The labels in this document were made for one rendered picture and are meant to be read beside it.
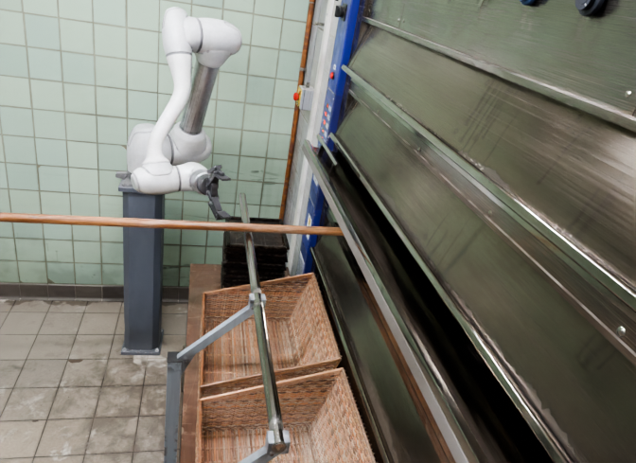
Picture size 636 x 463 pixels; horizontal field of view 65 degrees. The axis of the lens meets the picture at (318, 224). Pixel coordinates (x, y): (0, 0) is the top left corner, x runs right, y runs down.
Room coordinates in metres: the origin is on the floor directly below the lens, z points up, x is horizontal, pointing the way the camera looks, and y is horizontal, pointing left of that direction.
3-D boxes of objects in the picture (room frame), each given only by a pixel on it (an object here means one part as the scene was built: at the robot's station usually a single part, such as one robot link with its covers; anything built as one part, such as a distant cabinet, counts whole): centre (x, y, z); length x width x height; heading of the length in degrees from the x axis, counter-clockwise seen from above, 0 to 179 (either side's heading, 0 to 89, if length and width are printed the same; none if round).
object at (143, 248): (2.20, 0.86, 0.50); 0.21 x 0.21 x 1.00; 14
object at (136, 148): (2.21, 0.85, 1.17); 0.18 x 0.16 x 0.22; 130
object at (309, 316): (1.56, 0.14, 0.72); 0.56 x 0.49 x 0.28; 15
